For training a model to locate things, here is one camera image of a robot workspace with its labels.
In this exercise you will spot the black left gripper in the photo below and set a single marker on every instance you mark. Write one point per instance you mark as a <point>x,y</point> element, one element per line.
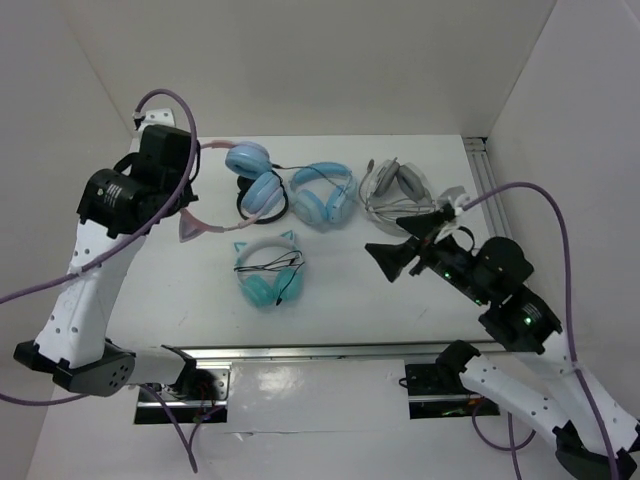
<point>189,196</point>

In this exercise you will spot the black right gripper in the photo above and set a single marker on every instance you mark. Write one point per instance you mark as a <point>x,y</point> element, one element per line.
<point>389,257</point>

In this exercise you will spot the pink blue cat-ear headphones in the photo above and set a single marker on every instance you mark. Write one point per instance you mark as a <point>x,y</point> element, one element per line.
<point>251,163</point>

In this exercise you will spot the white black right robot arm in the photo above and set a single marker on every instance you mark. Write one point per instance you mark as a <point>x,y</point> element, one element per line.
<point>593,437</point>

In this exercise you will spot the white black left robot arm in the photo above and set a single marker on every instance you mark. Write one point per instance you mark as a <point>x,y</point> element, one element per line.
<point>117,210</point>

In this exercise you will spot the small black on-ear headphones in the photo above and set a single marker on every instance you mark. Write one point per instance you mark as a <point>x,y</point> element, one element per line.
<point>264,197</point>

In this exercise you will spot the teal white cat-ear headphones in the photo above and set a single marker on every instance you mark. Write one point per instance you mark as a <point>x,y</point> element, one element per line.
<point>270,270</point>

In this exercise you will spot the light blue gaming headset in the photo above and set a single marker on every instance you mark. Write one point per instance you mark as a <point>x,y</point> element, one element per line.
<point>320,213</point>

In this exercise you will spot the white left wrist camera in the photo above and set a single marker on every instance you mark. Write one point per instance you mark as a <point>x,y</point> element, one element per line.
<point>162,116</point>

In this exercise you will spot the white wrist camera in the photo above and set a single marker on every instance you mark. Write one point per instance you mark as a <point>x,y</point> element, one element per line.
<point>451,202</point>
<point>162,116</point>

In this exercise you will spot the grey white wired headset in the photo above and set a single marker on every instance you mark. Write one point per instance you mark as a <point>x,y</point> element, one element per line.
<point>390,190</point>

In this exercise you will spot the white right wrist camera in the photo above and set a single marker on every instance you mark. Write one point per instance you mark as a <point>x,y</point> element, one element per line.
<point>451,202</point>

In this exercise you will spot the aluminium rail front edge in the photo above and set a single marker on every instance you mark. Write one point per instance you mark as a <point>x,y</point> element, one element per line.
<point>402,350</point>

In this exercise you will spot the aluminium rail right side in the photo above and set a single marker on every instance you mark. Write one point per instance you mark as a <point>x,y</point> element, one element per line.
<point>484,179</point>

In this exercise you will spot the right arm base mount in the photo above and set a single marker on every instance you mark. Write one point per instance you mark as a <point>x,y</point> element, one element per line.
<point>432,396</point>

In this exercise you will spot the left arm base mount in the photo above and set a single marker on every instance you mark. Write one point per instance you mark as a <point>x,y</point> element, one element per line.
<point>205,398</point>

